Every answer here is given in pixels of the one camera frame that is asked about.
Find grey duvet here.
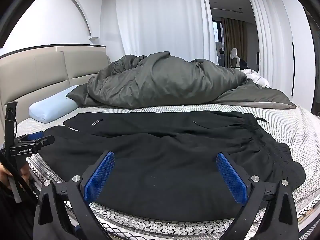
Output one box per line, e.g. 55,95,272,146
65,51,297,110

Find white office chair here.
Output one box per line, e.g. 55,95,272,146
229,48,242,69

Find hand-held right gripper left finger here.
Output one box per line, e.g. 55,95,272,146
33,151,115,240

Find brown curtain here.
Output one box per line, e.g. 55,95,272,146
221,17,250,68

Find white wardrobe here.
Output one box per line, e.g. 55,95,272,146
270,0,310,110

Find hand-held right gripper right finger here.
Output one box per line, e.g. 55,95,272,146
216,152,298,240

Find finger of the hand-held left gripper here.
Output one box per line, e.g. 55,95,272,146
31,135,55,153
24,132,43,142

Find black pants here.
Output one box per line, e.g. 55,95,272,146
40,110,306,222

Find light blue pillow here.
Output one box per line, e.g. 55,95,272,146
28,85,80,124

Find beige padded headboard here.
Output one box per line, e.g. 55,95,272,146
0,44,112,135

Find person's left hand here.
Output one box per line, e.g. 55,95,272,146
0,163,31,184

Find white bedding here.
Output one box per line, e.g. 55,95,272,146
241,69,271,88

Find white sheer curtain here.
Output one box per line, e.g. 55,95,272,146
114,0,218,63

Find honeycomb pattern mattress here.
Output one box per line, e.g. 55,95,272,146
15,104,320,240

